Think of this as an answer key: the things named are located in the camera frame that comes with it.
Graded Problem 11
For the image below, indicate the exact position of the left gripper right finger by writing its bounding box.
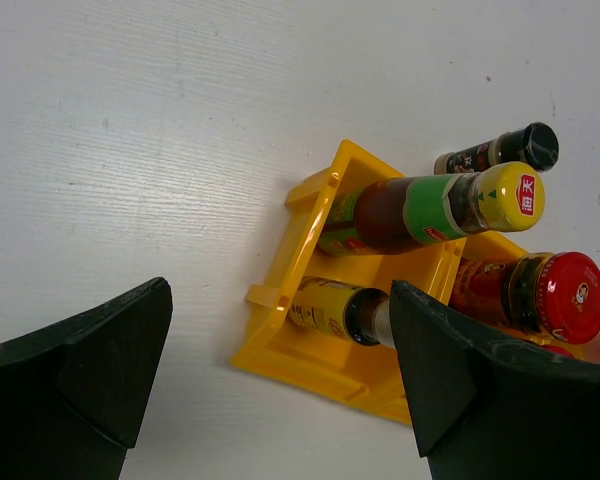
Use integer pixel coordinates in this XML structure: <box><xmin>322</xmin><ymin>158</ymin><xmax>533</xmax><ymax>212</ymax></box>
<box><xmin>390</xmin><ymin>281</ymin><xmax>600</xmax><ymax>479</ymax></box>

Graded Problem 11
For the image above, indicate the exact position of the small yellow-label oil bottle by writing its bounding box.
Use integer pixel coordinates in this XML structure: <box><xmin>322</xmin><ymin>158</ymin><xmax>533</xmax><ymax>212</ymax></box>
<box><xmin>287</xmin><ymin>276</ymin><xmax>389</xmax><ymax>347</ymax></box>

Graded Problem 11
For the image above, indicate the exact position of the yellow three-compartment bin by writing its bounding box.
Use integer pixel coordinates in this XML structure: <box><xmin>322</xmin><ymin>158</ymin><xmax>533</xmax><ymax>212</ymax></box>
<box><xmin>229</xmin><ymin>138</ymin><xmax>600</xmax><ymax>426</ymax></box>

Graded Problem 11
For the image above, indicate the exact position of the yellow-cap green-label sauce bottle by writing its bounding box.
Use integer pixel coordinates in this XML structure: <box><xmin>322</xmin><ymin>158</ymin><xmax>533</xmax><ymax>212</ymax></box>
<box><xmin>318</xmin><ymin>162</ymin><xmax>546</xmax><ymax>256</ymax></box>

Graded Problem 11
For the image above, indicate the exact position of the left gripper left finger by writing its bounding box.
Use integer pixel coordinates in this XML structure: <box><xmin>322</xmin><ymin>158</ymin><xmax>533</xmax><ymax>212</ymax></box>
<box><xmin>0</xmin><ymin>277</ymin><xmax>173</xmax><ymax>479</ymax></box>

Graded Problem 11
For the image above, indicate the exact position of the black-cap spice jar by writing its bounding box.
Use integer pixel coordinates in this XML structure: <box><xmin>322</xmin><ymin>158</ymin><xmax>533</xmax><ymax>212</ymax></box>
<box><xmin>434</xmin><ymin>122</ymin><xmax>559</xmax><ymax>175</ymax></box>

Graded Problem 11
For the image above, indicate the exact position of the red-lid sauce jar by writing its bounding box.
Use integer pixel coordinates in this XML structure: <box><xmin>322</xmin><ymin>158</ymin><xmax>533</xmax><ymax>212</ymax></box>
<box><xmin>449</xmin><ymin>252</ymin><xmax>600</xmax><ymax>345</ymax></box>
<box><xmin>541</xmin><ymin>344</ymin><xmax>574</xmax><ymax>358</ymax></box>

